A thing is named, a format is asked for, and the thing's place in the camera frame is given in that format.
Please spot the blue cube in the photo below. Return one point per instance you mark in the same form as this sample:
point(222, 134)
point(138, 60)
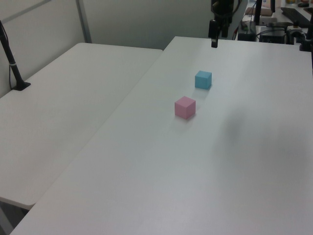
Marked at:
point(202, 79)

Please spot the grey partition frame post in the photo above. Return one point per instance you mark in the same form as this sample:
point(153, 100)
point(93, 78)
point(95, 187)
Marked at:
point(83, 20)

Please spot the black camera stand pole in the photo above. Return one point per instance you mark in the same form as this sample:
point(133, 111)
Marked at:
point(11, 63)

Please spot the black table clamp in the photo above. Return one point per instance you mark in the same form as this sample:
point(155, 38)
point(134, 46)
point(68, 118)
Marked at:
point(299, 36)

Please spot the black monitor stand pole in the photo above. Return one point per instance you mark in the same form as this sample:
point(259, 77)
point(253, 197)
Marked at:
point(258, 12)

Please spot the black electronics box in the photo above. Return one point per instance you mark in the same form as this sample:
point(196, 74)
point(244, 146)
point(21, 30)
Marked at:
point(247, 33)

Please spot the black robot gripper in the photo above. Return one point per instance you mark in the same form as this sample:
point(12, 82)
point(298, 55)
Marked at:
point(221, 9)

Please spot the pink cube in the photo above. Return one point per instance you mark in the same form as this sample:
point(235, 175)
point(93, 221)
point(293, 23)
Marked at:
point(184, 107)

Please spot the black keyboard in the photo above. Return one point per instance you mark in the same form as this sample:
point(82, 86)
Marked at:
point(296, 15)

